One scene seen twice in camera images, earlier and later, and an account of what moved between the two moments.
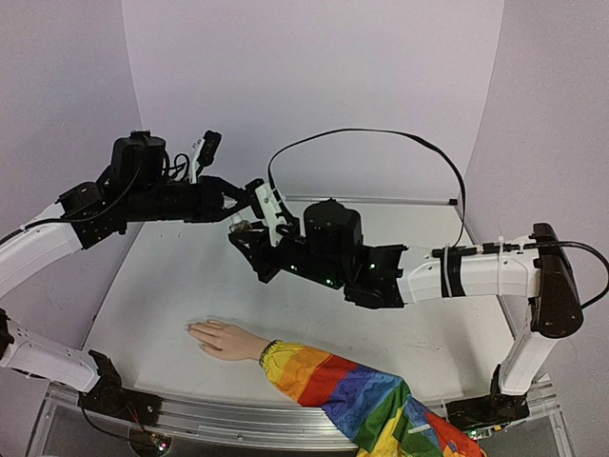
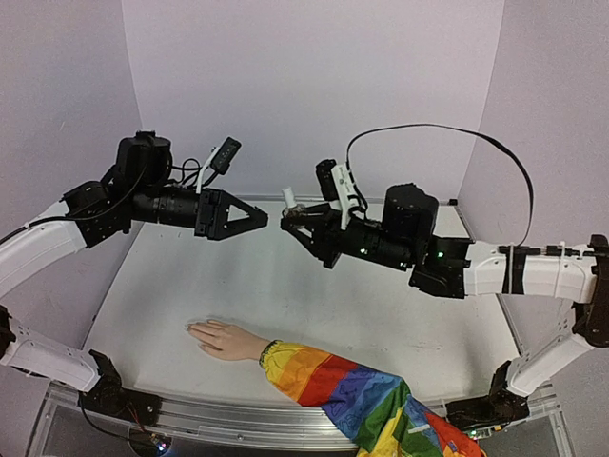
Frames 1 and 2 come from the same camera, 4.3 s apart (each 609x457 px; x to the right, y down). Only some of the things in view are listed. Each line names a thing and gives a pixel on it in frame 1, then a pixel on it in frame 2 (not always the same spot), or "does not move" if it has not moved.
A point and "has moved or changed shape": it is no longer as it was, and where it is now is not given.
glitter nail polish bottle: [241, 226] has moved or changed shape
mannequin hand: [226, 342] does not move
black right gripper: [268, 254] -> [330, 241]
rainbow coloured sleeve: [372, 409] does not move
